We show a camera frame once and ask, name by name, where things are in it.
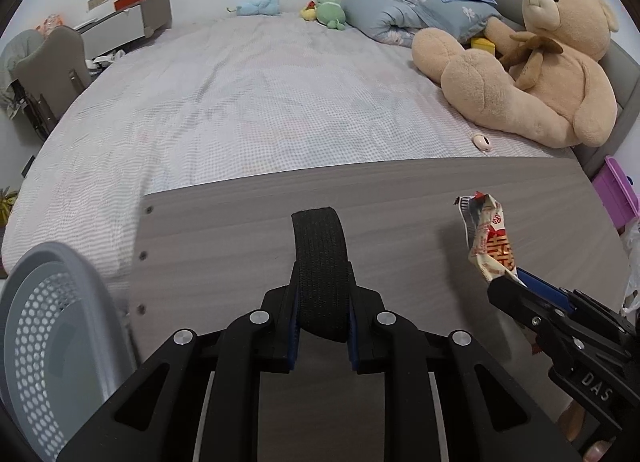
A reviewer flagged grey white wall desk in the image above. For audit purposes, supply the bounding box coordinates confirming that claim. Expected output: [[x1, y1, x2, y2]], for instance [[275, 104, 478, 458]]
[[77, 0, 172, 60]]

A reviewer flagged green frog plush toy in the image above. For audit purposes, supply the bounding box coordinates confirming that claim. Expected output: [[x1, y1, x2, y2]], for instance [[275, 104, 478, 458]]
[[300, 0, 346, 30]]

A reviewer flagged white checkered bed mattress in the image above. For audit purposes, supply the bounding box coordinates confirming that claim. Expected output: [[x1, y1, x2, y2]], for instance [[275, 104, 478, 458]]
[[2, 11, 576, 293]]

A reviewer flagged red white snack wrapper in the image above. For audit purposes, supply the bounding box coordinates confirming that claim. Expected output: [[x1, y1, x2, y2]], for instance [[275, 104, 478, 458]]
[[454, 192, 524, 286]]

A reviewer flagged black strap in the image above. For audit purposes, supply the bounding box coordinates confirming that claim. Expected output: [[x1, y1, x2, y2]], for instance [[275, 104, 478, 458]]
[[290, 206, 352, 344]]

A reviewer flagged grey garment on chair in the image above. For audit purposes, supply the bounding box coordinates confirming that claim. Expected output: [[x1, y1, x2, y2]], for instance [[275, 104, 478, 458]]
[[1, 29, 44, 119]]

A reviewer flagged grey wooden board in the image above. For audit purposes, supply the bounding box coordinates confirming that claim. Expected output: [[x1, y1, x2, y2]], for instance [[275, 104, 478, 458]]
[[127, 155, 634, 462]]

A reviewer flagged grey upholstered chair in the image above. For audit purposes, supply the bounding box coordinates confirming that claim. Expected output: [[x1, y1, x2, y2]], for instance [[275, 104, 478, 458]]
[[12, 25, 91, 140]]

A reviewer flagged yellow toy block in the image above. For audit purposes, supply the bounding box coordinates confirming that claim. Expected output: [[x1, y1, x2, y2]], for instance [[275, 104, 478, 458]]
[[470, 37, 497, 55]]

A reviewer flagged small pink mouse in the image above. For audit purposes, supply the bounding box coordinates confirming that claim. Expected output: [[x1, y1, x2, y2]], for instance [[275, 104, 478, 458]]
[[472, 133, 492, 153]]

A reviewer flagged yellow cloth bundle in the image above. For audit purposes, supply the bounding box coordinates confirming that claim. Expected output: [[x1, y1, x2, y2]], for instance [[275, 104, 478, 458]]
[[0, 187, 18, 228]]

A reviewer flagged right hand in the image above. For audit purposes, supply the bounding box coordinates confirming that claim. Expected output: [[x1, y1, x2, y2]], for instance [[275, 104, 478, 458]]
[[556, 401, 639, 462]]

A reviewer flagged large tan teddy bear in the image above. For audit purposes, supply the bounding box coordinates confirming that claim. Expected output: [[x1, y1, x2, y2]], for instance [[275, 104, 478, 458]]
[[411, 0, 618, 149]]

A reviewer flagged grey blue folded quilt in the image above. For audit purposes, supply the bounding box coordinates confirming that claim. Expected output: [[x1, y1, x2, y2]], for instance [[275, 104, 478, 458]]
[[341, 0, 501, 48]]

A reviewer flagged light blue plush toy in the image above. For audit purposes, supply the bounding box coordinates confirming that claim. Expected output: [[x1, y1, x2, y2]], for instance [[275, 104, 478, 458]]
[[227, 0, 281, 16]]

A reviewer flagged grey perforated trash basket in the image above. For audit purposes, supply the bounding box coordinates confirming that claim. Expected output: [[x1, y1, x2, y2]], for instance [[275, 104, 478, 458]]
[[1, 242, 137, 461]]

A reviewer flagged purple plastic bin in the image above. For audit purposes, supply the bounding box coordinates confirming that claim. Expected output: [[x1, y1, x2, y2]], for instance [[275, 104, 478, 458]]
[[592, 155, 639, 229]]

